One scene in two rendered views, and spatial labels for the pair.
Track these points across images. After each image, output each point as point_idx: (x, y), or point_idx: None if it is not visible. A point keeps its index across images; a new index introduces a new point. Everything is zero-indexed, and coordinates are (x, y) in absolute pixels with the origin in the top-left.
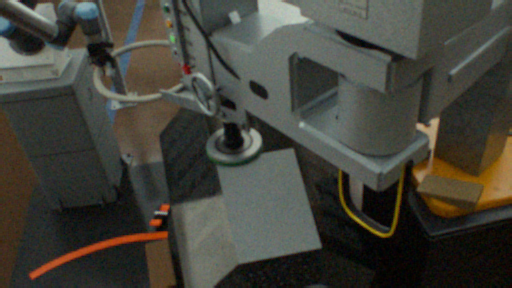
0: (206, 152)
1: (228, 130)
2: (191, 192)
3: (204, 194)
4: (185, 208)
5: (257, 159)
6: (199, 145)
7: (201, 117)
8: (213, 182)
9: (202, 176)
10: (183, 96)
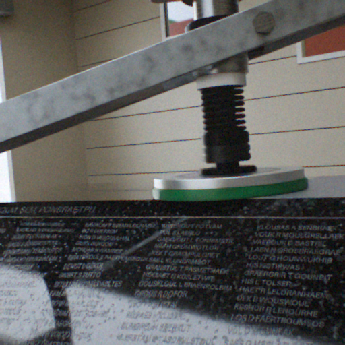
0: (165, 225)
1: (236, 114)
2: (225, 321)
3: (310, 267)
4: None
5: (309, 184)
6: (106, 242)
7: (38, 215)
8: (309, 222)
9: (227, 258)
10: (53, 83)
